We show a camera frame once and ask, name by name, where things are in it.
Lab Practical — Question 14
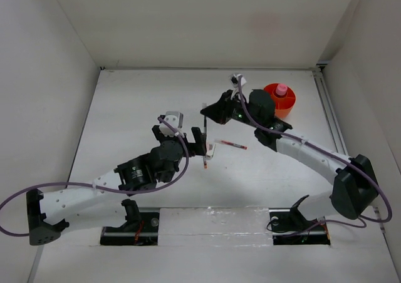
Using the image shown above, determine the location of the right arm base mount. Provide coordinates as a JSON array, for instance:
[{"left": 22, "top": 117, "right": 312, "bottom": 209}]
[{"left": 266, "top": 195, "right": 331, "bottom": 245}]

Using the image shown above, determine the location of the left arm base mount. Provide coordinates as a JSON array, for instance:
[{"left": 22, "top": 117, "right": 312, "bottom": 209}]
[{"left": 100, "top": 199, "right": 160, "bottom": 247}]

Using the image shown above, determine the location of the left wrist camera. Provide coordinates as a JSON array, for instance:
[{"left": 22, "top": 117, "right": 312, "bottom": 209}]
[{"left": 160, "top": 111, "right": 184, "bottom": 130}]

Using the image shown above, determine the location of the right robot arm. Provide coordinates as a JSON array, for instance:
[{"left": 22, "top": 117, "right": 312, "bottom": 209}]
[{"left": 200, "top": 90, "right": 379, "bottom": 229}]

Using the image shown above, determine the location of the red gel pen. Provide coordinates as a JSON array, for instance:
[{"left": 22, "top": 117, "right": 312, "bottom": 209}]
[{"left": 215, "top": 139, "right": 247, "bottom": 150}]

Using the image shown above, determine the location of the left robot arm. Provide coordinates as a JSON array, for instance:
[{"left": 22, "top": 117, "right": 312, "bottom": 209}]
[{"left": 26, "top": 124, "right": 207, "bottom": 246}]

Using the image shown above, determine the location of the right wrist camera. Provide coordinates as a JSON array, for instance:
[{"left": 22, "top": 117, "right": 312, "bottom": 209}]
[{"left": 230, "top": 73, "right": 247, "bottom": 88}]

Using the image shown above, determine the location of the pink capped glue stick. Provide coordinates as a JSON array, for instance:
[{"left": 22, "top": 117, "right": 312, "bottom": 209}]
[{"left": 274, "top": 83, "right": 288, "bottom": 98}]

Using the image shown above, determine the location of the orange round organizer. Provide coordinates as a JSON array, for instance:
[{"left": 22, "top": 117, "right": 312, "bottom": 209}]
[{"left": 264, "top": 83, "right": 296, "bottom": 119}]

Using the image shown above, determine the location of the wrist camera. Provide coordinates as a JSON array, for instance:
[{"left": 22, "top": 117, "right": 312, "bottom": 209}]
[
  {"left": 230, "top": 73, "right": 247, "bottom": 88},
  {"left": 160, "top": 111, "right": 184, "bottom": 130}
]

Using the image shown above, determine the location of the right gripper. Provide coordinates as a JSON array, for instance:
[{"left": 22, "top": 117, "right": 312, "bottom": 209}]
[{"left": 201, "top": 89, "right": 261, "bottom": 128}]

